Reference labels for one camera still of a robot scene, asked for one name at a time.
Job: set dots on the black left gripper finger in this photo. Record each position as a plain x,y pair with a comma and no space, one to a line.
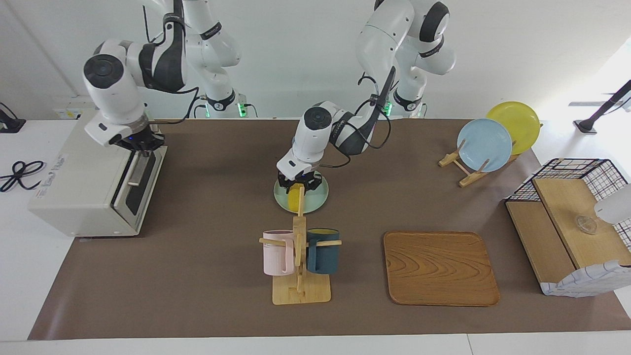
284,186
313,187

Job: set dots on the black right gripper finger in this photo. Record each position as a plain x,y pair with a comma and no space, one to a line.
138,152
149,150

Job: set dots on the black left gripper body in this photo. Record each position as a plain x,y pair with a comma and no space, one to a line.
298,178

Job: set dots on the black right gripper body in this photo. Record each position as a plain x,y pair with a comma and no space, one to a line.
140,138

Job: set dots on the pale green plate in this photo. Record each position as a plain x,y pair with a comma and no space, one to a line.
318,199

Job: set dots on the yellow corn cob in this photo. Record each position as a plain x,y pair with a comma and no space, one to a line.
295,199

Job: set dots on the glass oven door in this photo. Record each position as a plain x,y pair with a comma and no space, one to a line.
148,187

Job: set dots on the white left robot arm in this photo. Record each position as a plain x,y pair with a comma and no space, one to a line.
384,39

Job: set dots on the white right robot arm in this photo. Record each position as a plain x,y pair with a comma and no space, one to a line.
111,93

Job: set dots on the beige toaster oven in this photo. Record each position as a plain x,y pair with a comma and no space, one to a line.
79,187

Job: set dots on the pink mug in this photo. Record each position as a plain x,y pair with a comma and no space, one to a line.
277,254

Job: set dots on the dark blue mug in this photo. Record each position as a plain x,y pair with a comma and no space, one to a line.
323,256

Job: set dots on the wooden mug tree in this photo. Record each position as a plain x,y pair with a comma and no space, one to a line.
300,293

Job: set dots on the brown table mat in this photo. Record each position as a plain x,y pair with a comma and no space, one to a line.
222,296

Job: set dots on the black desk clamp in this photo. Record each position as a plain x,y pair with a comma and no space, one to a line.
10,123

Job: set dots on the wooden serving tray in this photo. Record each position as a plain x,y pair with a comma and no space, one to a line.
441,268

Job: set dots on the wooden plate rack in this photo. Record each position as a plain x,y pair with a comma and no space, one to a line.
468,180

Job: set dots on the light blue plate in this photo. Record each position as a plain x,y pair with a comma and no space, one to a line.
485,145

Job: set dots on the yellow plate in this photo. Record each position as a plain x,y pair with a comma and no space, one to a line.
520,123

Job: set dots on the wooden shelf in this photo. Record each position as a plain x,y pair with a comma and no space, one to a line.
567,207

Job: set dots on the clear glass lid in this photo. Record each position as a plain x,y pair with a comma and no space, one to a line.
586,225

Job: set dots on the wooden box with mesh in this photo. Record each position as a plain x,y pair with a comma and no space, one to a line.
611,170

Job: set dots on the white rounded object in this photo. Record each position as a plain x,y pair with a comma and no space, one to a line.
616,204

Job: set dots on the white wall socket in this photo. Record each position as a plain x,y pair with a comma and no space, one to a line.
69,114

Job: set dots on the black camera stand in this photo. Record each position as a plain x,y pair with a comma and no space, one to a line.
606,106

